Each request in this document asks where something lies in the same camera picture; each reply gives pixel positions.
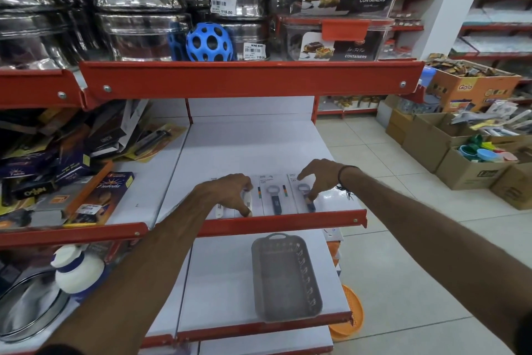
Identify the person's left hand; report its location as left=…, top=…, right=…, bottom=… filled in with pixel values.
left=195, top=173, right=254, bottom=218

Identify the person's right hand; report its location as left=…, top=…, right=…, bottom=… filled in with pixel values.
left=297, top=159, right=348, bottom=202

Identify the carded white handle peeler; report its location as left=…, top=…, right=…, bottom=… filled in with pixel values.
left=208, top=177, right=265, bottom=221

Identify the carded blue bottle opener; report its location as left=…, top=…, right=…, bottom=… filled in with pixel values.
left=288, top=173, right=330, bottom=215

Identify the person's left forearm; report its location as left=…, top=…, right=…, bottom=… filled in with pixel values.
left=38, top=190, right=208, bottom=355

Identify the person's right forearm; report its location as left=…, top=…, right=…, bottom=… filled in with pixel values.
left=339, top=165, right=532, bottom=354

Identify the carded grey bottle opener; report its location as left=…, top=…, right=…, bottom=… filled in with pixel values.
left=257, top=174, right=298, bottom=217

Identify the black wristband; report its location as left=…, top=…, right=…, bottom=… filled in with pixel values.
left=336, top=165, right=360, bottom=200

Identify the orange white shelf board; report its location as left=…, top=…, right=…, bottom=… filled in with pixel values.
left=78, top=60, right=425, bottom=102
left=176, top=229, right=354, bottom=343
left=0, top=69, right=86, bottom=110
left=0, top=118, right=192, bottom=248
left=156, top=114, right=368, bottom=238

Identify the orange plastic item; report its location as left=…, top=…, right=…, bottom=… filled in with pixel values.
left=326, top=241, right=342, bottom=268

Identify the grey plastic basket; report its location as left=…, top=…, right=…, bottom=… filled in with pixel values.
left=251, top=233, right=323, bottom=323

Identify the row of small jars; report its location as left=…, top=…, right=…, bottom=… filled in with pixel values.
left=332, top=95, right=384, bottom=110

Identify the white cardboard box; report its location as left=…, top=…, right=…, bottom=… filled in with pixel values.
left=376, top=95, right=400, bottom=129

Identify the small brown cardboard box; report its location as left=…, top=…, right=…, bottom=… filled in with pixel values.
left=385, top=109, right=415, bottom=146

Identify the black peeler on yellow card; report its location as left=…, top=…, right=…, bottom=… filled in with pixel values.
left=124, top=123, right=188, bottom=163

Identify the plain brown cardboard box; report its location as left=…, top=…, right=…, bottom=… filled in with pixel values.
left=401, top=112, right=472, bottom=173

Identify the dark orange knife box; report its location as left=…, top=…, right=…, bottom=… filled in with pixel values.
left=63, top=171, right=135, bottom=228

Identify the orange round plastic basket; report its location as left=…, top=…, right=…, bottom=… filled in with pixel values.
left=328, top=284, right=365, bottom=341

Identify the cardboard box with cups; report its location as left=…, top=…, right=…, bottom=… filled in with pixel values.
left=436, top=142, right=532, bottom=191

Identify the blue perforated ball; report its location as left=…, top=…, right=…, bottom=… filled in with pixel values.
left=185, top=22, right=234, bottom=63

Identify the white jar blue band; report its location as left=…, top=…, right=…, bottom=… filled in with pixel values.
left=50, top=244, right=106, bottom=295

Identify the pile of colourful plastic cups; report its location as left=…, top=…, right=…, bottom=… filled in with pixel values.
left=457, top=134, right=519, bottom=164

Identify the orange printed cardboard box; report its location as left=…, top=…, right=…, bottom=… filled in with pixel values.
left=426, top=60, right=523, bottom=113

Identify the pile of brown packets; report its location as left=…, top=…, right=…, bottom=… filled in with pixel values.
left=427, top=53, right=512, bottom=78

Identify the narrow orange shelf rack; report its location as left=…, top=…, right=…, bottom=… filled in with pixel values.
left=380, top=0, right=451, bottom=61

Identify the pile of boxed kitchen tools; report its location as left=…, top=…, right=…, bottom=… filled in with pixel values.
left=0, top=99, right=188, bottom=230

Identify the pile of packaged utensils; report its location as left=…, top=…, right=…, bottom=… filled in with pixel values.
left=450, top=100, right=532, bottom=138

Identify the brown cardboard box black print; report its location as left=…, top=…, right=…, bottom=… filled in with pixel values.
left=490, top=159, right=532, bottom=211

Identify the round steel plate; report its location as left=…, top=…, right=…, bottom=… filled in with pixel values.
left=0, top=269, right=71, bottom=344

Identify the background orange shelf rack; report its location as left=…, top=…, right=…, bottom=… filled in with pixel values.
left=450, top=0, right=532, bottom=103

